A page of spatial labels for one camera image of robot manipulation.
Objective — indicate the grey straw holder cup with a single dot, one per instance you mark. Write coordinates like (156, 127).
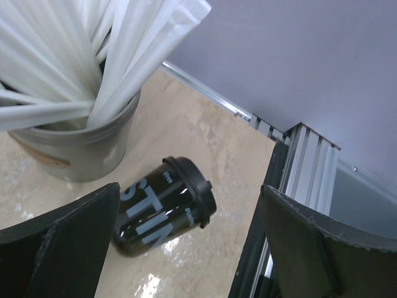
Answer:
(79, 155)

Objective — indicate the dark coffee cup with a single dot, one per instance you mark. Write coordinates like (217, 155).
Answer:
(154, 210)

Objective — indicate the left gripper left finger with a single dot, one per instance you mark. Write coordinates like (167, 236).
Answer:
(60, 253)

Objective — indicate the aluminium frame rail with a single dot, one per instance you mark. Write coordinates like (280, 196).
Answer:
(308, 174)

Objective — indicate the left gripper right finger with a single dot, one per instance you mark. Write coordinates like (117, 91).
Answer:
(316, 256)

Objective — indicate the black cup lid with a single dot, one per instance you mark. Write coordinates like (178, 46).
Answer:
(200, 189)

